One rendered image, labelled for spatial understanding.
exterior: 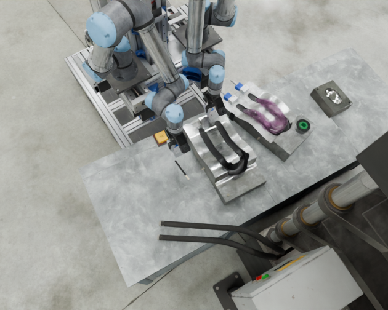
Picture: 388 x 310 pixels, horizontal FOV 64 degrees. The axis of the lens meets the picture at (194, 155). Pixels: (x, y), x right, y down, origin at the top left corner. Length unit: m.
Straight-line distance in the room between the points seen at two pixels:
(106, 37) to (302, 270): 1.01
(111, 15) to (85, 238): 1.78
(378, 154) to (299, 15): 3.25
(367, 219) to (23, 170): 2.54
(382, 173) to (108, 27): 0.96
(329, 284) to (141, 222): 0.99
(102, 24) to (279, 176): 1.21
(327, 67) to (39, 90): 2.48
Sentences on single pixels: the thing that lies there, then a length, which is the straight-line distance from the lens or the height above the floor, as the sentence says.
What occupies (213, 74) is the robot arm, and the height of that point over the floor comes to 1.27.
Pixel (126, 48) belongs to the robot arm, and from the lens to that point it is 1.65.
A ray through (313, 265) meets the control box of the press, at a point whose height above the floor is 1.47.
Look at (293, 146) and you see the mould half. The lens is 1.81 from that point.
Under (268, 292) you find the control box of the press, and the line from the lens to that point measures 1.00.
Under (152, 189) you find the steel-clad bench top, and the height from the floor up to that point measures 0.80.
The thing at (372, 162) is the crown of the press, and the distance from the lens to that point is 0.76.
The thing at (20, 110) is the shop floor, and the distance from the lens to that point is 3.23.
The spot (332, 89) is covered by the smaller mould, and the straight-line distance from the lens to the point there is 2.16.
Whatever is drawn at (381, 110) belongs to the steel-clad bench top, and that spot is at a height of 0.80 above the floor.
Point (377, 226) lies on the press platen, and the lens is 1.08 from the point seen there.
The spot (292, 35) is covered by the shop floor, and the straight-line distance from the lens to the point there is 3.66.
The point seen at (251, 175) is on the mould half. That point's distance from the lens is 1.73.
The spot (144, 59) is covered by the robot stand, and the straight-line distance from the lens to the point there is 1.99.
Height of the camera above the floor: 2.44
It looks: 66 degrees down
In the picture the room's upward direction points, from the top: 5 degrees clockwise
